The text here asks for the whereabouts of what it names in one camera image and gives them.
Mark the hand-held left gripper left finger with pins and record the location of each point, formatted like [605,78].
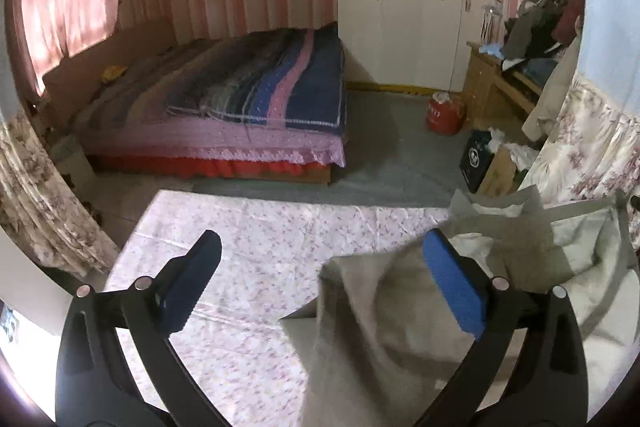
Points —
[192,287]

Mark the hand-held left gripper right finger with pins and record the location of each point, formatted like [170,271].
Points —
[452,292]

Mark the olive jacket with white lining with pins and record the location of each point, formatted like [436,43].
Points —
[400,332]

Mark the pile of dark clothes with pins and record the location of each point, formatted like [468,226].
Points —
[542,27]

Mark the pink floral sheet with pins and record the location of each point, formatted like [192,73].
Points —
[250,257]

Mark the cardboard box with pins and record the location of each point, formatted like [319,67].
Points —
[497,174]

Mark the black bag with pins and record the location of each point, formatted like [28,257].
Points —
[475,159]

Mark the white crumpled cloth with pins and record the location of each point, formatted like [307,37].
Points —
[521,154]

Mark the bed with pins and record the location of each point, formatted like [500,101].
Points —
[200,132]

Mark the white panel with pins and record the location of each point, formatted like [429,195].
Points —
[30,287]

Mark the small white bedside bin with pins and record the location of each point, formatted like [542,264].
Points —
[74,159]

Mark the red plastic container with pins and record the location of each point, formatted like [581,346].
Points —
[444,114]

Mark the blue curtain with floral hem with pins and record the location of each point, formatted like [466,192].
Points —
[595,132]
[35,197]

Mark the wooden desk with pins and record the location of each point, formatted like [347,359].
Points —
[482,82]

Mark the striped knitted blanket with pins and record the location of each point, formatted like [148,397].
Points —
[280,82]

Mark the small yellow object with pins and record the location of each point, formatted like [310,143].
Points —
[113,74]

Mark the light blue cloth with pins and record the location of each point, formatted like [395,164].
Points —
[491,51]

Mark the white wardrobe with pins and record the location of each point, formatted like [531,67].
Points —
[415,7]

